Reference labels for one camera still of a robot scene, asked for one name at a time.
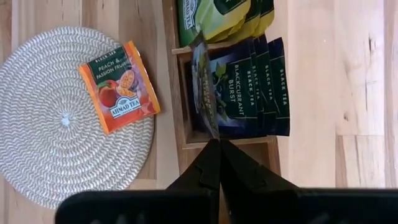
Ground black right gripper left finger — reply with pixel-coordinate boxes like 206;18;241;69
166;138;222;200

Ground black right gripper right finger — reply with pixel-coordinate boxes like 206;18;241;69
220;139;300;200

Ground lemon lime tea packet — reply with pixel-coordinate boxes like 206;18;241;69
176;0;252;48
228;0;264;44
259;0;275;38

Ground wooden tea box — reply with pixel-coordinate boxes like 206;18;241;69
161;0;282;187

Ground peach tea packet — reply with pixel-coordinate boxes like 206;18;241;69
77;40;162;135

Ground round woven white placemat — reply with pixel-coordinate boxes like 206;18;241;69
0;26;155;210

